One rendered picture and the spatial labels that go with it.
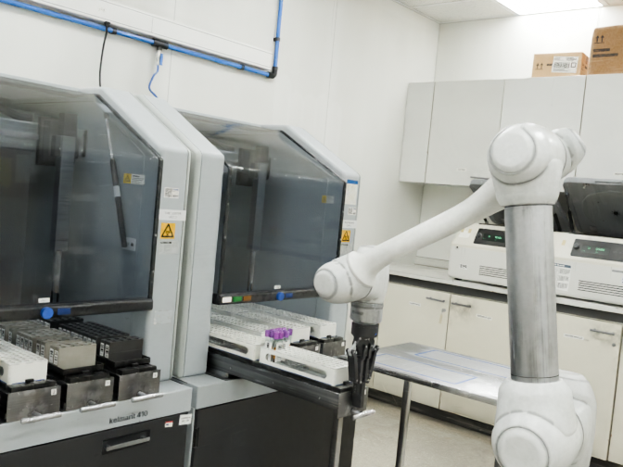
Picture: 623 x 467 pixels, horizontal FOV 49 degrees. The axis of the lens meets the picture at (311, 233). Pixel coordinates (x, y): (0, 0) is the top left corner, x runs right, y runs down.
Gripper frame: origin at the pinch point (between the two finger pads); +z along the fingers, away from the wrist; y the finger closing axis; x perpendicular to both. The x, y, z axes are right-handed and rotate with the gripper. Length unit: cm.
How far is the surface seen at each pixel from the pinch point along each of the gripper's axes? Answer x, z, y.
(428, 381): 7.5, -1.9, -24.6
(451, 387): 15.3, -1.9, -24.7
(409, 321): -127, 21, -229
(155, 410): -45, 11, 34
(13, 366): -49, -6, 75
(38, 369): -49, -5, 68
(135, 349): -52, -5, 37
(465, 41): -142, -176, -292
